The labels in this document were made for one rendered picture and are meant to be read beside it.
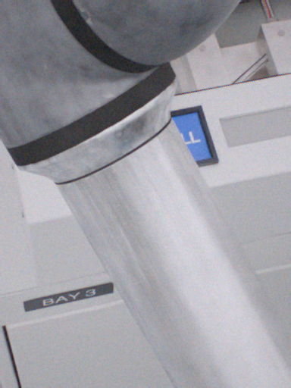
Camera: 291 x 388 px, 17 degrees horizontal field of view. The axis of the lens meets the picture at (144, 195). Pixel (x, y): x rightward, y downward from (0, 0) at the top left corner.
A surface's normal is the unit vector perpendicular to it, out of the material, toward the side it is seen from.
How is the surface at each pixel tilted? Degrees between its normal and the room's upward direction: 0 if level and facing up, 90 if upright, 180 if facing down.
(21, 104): 61
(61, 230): 90
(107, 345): 90
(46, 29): 68
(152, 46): 88
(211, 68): 0
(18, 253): 0
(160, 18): 75
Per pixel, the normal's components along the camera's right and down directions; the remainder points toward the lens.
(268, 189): 0.24, 0.88
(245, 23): 0.04, -0.44
